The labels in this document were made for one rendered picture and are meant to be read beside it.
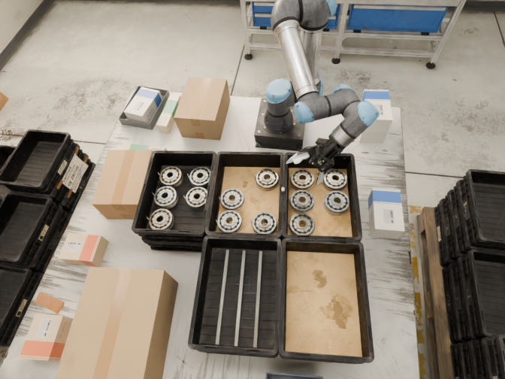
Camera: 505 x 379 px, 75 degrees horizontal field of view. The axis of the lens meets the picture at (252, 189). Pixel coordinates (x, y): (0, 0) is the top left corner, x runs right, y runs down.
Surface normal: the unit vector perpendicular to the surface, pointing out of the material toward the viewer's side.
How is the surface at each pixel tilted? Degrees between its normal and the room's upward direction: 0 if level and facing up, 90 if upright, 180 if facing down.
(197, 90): 0
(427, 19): 90
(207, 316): 0
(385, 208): 0
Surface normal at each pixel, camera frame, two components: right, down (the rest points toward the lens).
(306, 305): -0.07, -0.50
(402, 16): -0.16, 0.86
